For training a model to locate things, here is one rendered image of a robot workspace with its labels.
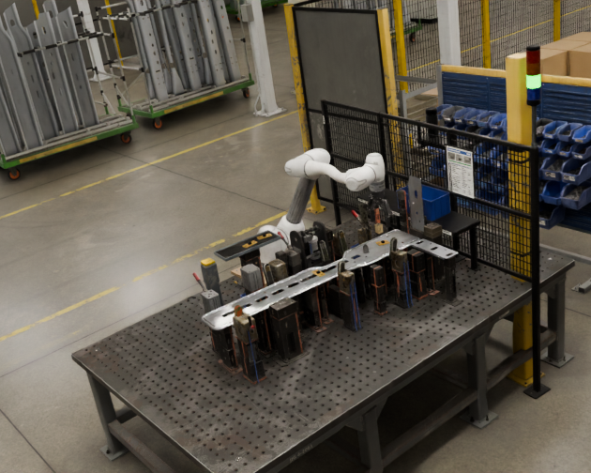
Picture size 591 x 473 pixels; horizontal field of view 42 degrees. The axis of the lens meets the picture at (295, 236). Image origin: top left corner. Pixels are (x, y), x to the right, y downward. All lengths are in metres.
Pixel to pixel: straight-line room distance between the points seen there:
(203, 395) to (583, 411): 2.20
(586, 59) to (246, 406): 5.72
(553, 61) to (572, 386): 4.22
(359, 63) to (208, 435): 3.79
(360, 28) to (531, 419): 3.38
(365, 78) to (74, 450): 3.66
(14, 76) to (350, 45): 5.32
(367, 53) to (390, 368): 3.24
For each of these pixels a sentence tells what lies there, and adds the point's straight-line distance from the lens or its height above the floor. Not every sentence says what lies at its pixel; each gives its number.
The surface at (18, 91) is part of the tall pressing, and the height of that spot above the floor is 1.05.
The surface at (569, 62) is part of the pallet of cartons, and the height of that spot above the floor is 0.92.
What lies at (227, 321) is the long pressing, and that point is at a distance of 3.98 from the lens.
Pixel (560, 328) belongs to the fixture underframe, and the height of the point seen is 0.24.
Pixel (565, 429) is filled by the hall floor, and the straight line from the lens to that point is 4.72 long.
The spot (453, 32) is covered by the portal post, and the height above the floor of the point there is 1.32.
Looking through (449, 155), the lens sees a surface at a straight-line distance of 4.70.
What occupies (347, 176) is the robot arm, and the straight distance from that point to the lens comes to 4.19.
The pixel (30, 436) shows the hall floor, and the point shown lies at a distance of 5.40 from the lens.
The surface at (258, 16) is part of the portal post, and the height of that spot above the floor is 1.38.
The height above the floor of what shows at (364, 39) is 1.74.
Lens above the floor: 2.96
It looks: 24 degrees down
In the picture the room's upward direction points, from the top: 9 degrees counter-clockwise
